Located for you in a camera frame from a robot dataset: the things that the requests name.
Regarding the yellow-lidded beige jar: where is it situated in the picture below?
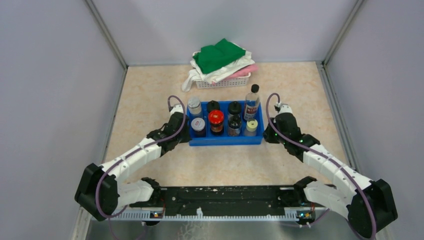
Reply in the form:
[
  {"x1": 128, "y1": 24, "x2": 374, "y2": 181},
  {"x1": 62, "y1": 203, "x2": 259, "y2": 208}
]
[{"x1": 244, "y1": 118, "x2": 259, "y2": 137}]

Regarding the white-lidded brown spice jar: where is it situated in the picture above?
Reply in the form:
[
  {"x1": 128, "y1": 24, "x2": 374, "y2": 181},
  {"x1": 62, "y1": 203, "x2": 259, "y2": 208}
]
[{"x1": 191, "y1": 117, "x2": 206, "y2": 138}]

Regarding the silver-lidded clear shaker bottle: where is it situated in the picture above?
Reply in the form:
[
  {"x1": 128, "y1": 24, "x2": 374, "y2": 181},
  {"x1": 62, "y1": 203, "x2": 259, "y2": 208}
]
[{"x1": 187, "y1": 96, "x2": 204, "y2": 119}]

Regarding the tall dark sauce bottle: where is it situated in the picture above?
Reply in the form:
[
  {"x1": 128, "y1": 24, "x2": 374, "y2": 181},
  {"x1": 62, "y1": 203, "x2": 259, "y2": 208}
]
[{"x1": 243, "y1": 84, "x2": 260, "y2": 121}]

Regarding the small black cap bottle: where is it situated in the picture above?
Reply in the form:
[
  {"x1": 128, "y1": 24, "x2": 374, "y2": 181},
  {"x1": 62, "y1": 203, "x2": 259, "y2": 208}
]
[{"x1": 227, "y1": 115, "x2": 242, "y2": 137}]

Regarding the red-lidded jar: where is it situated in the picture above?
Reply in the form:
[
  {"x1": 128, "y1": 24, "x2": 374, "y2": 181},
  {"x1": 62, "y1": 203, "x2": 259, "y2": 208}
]
[{"x1": 208, "y1": 110, "x2": 225, "y2": 136}]

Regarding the black-capped squeeze bottle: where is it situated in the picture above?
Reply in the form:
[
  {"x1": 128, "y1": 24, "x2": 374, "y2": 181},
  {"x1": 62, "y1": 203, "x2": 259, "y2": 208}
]
[
  {"x1": 206, "y1": 100, "x2": 221, "y2": 113},
  {"x1": 228, "y1": 101, "x2": 242, "y2": 118}
]

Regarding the blue plastic divided tray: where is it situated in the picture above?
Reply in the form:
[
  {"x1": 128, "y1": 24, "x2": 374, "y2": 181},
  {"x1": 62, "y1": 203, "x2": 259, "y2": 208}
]
[{"x1": 188, "y1": 101, "x2": 264, "y2": 147}]

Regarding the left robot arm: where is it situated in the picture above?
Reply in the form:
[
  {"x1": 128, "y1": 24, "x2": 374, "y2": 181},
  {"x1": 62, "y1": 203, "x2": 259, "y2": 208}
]
[{"x1": 74, "y1": 111, "x2": 191, "y2": 221}]

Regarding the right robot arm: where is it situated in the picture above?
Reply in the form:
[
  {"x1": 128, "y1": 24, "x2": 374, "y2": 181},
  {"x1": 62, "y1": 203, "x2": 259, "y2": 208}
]
[{"x1": 263, "y1": 112, "x2": 398, "y2": 239}]

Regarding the white folded cloth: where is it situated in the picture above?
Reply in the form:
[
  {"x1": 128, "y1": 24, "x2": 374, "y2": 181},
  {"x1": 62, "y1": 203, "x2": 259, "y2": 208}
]
[{"x1": 181, "y1": 50, "x2": 256, "y2": 92}]

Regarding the white plastic basket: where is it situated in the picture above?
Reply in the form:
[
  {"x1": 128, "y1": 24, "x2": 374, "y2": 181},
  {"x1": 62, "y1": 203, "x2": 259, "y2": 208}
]
[{"x1": 194, "y1": 73, "x2": 251, "y2": 89}]

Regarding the pink folded cloth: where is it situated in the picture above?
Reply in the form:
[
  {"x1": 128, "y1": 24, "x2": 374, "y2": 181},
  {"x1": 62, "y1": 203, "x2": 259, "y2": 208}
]
[{"x1": 225, "y1": 64, "x2": 259, "y2": 80}]

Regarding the green folded cloth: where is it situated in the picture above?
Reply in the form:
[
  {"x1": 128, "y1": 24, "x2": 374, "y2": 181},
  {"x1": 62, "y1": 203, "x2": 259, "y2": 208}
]
[{"x1": 192, "y1": 38, "x2": 246, "y2": 74}]

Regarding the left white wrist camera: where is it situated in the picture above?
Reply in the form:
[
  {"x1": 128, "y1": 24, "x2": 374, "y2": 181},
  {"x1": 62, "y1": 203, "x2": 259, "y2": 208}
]
[{"x1": 169, "y1": 103, "x2": 185, "y2": 116}]

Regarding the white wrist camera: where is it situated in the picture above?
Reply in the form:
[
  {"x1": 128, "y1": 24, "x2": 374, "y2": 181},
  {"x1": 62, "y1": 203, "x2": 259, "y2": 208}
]
[
  {"x1": 169, "y1": 103, "x2": 185, "y2": 116},
  {"x1": 274, "y1": 102, "x2": 293, "y2": 115}
]

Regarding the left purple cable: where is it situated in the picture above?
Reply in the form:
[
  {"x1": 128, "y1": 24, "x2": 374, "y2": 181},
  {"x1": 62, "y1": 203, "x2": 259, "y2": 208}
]
[{"x1": 95, "y1": 95, "x2": 188, "y2": 240}]

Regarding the purple cable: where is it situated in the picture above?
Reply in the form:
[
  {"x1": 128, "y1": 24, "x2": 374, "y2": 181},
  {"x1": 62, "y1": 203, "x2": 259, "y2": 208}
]
[
  {"x1": 95, "y1": 95, "x2": 188, "y2": 240},
  {"x1": 265, "y1": 92, "x2": 378, "y2": 240}
]

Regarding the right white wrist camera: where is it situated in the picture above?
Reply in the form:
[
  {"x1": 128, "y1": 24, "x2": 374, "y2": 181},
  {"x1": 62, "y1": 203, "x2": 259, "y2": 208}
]
[{"x1": 274, "y1": 102, "x2": 293, "y2": 115}]

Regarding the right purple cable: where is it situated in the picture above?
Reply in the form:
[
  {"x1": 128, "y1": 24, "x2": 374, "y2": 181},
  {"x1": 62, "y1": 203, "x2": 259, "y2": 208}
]
[{"x1": 265, "y1": 92, "x2": 378, "y2": 240}]

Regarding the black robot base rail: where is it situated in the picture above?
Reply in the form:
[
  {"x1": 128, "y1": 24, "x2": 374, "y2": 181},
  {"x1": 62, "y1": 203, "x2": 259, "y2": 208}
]
[{"x1": 113, "y1": 185, "x2": 325, "y2": 223}]

